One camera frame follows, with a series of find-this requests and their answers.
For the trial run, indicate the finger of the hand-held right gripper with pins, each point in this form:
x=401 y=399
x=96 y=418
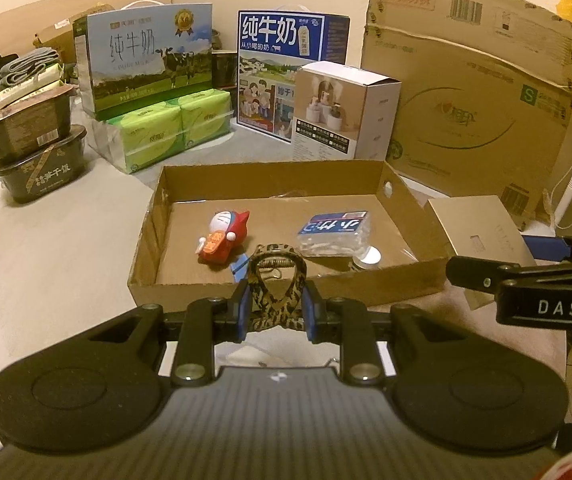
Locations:
x=546 y=247
x=486 y=272

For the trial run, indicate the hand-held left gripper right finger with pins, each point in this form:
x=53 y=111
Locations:
x=311 y=315

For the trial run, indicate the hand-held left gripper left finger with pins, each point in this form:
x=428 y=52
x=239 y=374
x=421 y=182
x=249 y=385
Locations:
x=240 y=310

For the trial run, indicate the leopard print hair claw clip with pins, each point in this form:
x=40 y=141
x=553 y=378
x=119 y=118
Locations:
x=278 y=310

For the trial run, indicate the blue binder clip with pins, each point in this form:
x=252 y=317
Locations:
x=241 y=265

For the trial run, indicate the small gold box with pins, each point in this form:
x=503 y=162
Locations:
x=476 y=225

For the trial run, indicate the red and white cat figurine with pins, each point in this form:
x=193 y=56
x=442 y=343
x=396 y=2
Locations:
x=221 y=240

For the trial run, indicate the green and white jar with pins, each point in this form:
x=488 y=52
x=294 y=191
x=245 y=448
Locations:
x=368 y=256

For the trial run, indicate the shallow cardboard tray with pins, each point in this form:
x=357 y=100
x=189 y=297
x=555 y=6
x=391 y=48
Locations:
x=276 y=215

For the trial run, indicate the large brown cardboard box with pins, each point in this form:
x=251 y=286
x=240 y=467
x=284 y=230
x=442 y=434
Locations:
x=466 y=110

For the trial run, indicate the white humidifier box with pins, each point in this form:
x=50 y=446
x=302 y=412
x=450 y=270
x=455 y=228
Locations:
x=376 y=120

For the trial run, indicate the green tissue pack bundle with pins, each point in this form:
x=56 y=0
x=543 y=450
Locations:
x=156 y=135

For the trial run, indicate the small dark box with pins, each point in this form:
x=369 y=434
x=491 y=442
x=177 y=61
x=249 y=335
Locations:
x=225 y=67

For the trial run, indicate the blue milk carton box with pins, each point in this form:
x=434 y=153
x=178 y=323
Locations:
x=271 y=40

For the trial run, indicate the green landscape milk carton box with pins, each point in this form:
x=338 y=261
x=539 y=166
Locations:
x=131 y=50

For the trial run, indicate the stack of pale packets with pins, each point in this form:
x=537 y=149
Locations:
x=31 y=87

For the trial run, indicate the folded grey cloth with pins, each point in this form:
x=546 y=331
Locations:
x=28 y=62

